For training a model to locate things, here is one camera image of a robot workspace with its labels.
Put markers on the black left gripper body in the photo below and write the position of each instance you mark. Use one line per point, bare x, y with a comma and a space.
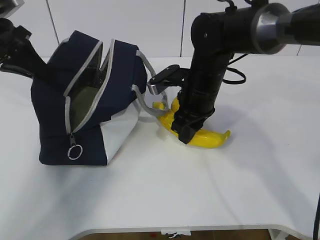
13, 40

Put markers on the yellow pear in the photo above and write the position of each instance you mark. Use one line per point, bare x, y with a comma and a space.
175, 105

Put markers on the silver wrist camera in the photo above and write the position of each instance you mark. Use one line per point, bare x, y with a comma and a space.
156, 84
9, 7

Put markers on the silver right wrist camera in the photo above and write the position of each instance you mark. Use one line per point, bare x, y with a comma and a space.
156, 84

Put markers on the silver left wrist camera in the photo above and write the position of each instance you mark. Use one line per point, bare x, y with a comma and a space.
9, 7

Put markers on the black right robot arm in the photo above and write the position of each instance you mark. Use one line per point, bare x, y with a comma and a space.
262, 28

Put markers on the yellow banana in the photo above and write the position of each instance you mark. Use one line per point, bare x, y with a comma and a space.
203, 138

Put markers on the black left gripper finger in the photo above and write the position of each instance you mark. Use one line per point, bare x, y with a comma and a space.
15, 70
35, 67

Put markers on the navy blue lunch bag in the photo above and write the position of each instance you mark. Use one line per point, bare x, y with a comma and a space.
121, 79

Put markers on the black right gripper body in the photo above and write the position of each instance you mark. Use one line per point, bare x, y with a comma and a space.
194, 109

